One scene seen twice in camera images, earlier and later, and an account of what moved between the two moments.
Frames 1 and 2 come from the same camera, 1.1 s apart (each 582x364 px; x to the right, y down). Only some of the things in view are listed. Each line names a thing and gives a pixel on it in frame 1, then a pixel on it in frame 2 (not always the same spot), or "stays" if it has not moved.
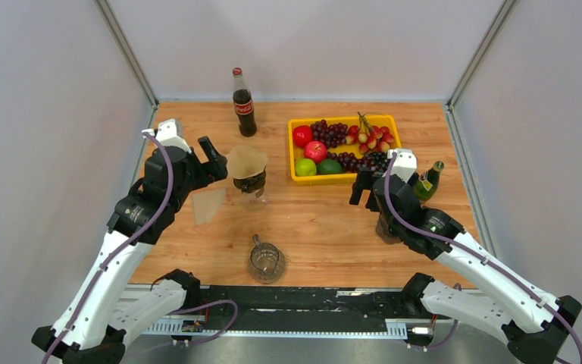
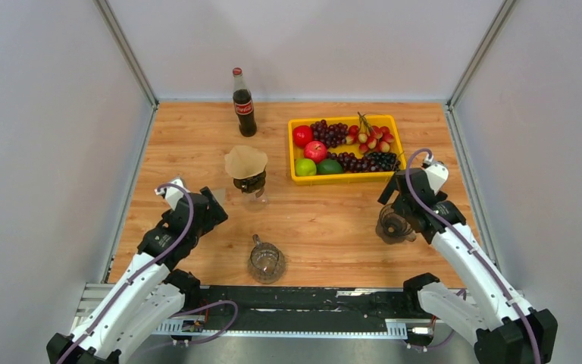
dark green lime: [329, 167] stays
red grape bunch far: [333, 135] stays
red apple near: [316, 151] stays
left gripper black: [210, 171] to [214, 214]
